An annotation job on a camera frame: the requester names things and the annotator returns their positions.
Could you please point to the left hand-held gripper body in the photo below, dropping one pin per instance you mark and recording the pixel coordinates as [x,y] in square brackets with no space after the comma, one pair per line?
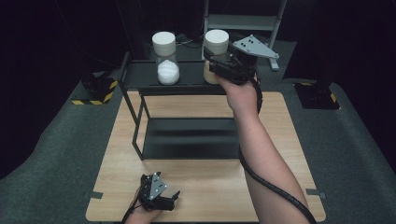
[157,186]

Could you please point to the person's left hand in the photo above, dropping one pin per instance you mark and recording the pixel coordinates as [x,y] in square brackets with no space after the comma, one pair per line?
[141,217]

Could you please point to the black base with striped tape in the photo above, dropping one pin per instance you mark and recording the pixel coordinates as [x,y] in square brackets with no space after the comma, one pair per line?
[317,96]
[98,90]

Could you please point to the black metal shelf rack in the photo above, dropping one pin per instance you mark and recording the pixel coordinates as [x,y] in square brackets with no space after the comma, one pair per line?
[186,140]

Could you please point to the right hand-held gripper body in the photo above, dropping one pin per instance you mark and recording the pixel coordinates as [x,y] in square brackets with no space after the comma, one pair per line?
[236,67]

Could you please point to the grey tape piece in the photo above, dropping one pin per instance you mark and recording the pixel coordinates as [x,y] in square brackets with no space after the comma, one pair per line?
[315,193]
[93,195]

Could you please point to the jar with white contents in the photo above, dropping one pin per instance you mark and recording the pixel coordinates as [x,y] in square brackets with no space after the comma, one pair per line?
[166,67]

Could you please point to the person's right hand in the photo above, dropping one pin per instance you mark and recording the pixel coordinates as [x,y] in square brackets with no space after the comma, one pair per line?
[241,98]

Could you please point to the jar with tan contents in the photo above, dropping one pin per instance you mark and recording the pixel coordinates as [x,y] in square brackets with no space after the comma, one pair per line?
[216,40]

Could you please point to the grey metal stand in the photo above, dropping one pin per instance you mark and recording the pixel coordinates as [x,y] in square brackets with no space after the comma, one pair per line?
[246,22]

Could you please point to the power strip with plugs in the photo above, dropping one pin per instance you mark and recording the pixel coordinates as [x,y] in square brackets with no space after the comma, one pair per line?
[183,39]

